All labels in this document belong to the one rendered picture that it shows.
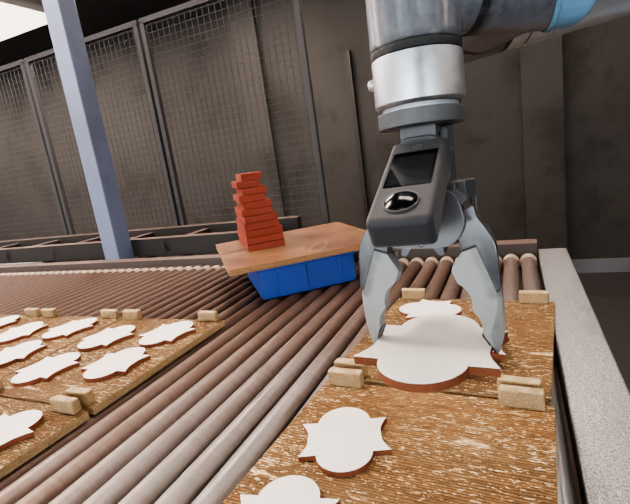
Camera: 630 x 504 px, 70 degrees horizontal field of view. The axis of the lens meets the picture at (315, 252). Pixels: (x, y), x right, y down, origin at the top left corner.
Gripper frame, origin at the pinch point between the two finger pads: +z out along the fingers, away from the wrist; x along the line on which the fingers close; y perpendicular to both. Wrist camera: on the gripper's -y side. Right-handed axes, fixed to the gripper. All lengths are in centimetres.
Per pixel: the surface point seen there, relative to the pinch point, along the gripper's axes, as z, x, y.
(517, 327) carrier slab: 17, -3, 54
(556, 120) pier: -43, -16, 388
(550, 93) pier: -64, -12, 387
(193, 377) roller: 21, 55, 26
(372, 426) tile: 18.7, 12.9, 15.2
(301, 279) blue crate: 13, 57, 76
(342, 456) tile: 19.2, 14.4, 8.3
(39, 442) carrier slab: 21, 63, -1
